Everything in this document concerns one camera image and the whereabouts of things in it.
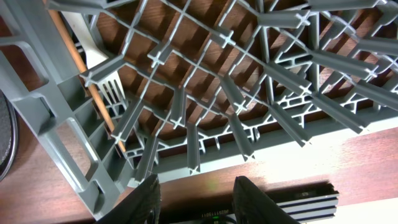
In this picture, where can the grey dishwasher rack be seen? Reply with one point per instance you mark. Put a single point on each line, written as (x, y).
(288, 93)

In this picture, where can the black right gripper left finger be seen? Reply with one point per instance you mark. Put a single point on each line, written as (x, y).
(142, 205)

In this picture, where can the wooden chopstick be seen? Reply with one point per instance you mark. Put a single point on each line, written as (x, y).
(100, 100)

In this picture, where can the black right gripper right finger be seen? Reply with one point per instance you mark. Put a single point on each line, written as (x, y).
(252, 205)

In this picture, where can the white plastic fork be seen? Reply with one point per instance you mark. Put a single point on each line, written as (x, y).
(102, 70)

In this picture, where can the round black tray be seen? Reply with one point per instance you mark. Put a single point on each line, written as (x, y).
(9, 135)

